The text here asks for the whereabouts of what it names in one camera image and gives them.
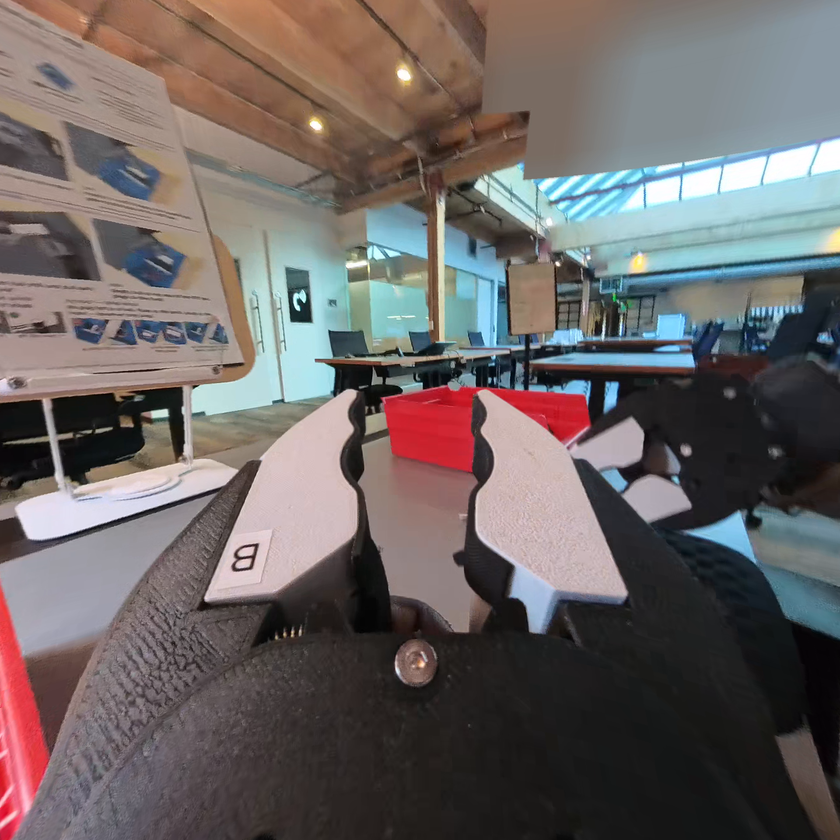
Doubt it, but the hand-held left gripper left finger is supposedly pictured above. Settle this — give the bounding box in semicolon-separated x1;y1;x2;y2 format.
205;389;392;634

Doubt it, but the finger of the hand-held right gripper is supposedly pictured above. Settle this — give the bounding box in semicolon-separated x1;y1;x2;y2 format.
620;474;693;524
570;416;647;473

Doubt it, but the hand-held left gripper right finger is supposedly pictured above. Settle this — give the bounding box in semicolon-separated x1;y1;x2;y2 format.
462;388;630;635

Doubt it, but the red plastic bin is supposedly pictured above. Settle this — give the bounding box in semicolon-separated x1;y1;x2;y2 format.
0;577;50;840
382;386;592;473

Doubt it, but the wooden office desk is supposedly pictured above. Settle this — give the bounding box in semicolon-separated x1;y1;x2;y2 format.
528;351;697;421
315;348;513;395

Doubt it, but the black mesh office chair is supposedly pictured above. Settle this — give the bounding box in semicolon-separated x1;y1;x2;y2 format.
656;525;808;742

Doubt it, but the white phone booth door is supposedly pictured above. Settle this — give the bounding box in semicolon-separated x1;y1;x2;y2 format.
190;220;273;416
266;226;349;403

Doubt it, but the whiteboard on stand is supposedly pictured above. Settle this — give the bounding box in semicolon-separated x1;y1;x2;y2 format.
505;261;559;388

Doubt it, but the printed instruction sheet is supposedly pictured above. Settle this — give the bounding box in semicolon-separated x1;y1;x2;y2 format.
0;0;245;395

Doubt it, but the wooden post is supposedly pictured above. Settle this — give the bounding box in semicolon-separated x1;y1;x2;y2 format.
425;174;448;342

